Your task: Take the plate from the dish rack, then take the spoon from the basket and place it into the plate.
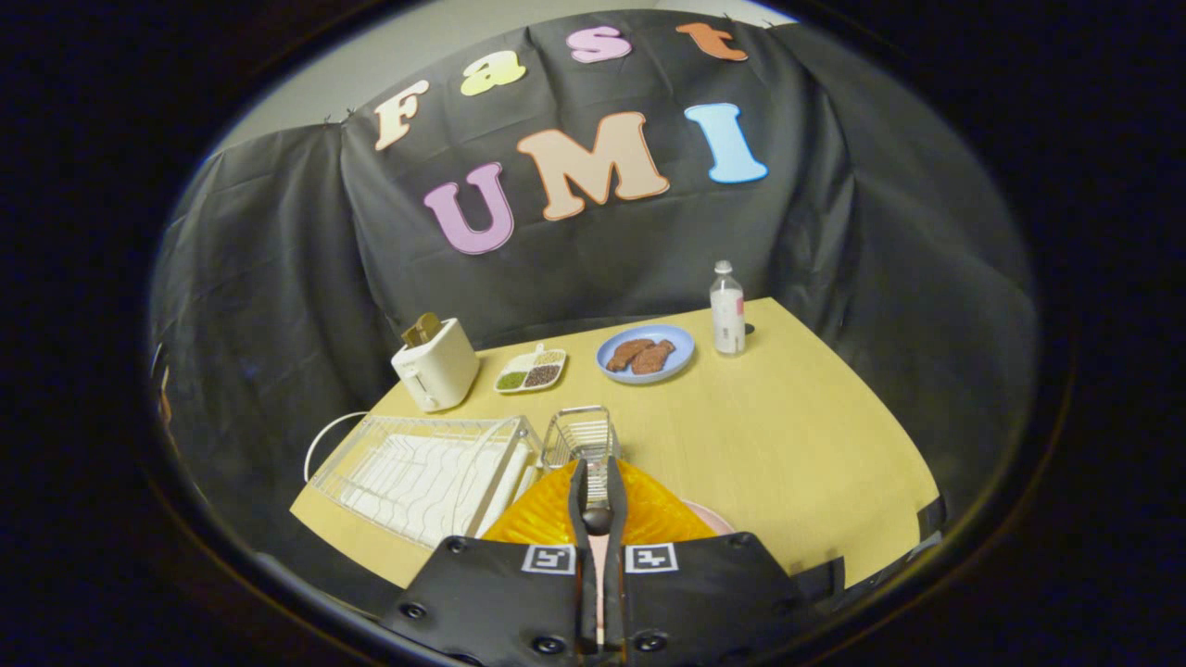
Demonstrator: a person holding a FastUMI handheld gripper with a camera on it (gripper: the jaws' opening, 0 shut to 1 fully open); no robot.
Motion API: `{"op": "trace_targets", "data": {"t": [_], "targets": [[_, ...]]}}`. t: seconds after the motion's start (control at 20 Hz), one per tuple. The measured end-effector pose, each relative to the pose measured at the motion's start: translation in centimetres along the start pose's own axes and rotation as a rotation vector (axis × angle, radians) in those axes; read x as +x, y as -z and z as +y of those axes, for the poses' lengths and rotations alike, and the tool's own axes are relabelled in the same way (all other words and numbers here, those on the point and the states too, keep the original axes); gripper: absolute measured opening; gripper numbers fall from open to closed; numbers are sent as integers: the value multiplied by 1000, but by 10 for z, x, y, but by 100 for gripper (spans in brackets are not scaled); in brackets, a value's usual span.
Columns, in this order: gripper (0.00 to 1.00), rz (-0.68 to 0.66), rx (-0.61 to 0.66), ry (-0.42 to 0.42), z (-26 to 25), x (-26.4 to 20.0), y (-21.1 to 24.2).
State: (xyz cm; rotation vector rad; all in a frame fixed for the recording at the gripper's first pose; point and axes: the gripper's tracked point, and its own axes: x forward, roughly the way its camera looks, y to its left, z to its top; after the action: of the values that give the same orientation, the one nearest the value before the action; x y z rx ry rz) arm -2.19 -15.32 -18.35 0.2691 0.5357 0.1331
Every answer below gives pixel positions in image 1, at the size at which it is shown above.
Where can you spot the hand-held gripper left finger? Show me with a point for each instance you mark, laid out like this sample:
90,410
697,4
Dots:
491,593

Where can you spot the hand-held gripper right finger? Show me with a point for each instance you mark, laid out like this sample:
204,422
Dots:
713,593

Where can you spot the pink plate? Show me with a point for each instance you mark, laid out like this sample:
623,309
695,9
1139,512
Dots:
713,519

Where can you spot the spoon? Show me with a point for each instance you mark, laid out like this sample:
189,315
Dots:
598,519

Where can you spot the blue plate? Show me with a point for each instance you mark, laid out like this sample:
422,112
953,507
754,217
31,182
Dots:
681,347

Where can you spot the white drain tray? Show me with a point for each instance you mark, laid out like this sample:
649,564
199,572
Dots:
417,482

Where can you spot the white divided seasoning tray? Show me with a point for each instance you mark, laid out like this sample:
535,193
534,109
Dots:
530,372

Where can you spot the white toaster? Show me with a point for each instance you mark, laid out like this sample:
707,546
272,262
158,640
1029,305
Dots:
440,371

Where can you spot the brown meat piece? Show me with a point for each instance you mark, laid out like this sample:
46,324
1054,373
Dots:
654,358
628,354

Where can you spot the brown toast slice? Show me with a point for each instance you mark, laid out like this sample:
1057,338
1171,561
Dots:
422,329

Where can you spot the clear plastic bottle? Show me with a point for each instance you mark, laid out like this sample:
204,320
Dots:
727,315

